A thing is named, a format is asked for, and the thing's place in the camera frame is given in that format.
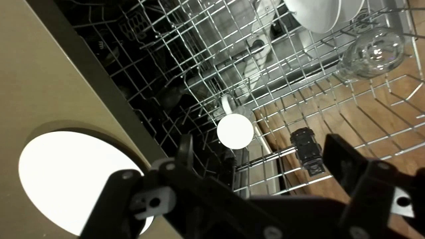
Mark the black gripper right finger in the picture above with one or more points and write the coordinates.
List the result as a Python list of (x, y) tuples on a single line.
[(372, 194)]

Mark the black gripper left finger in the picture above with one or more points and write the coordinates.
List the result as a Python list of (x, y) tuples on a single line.
[(120, 207)]

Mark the dark dishwasher tub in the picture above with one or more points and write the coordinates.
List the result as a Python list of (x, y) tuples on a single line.
[(133, 57)]

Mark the black rack clip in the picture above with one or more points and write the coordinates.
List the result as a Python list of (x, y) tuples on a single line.
[(306, 147)]

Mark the clear drinking glass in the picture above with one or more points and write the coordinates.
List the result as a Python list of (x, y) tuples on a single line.
[(376, 53)]

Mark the small white rack wheel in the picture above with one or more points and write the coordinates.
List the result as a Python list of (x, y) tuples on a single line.
[(227, 104)]

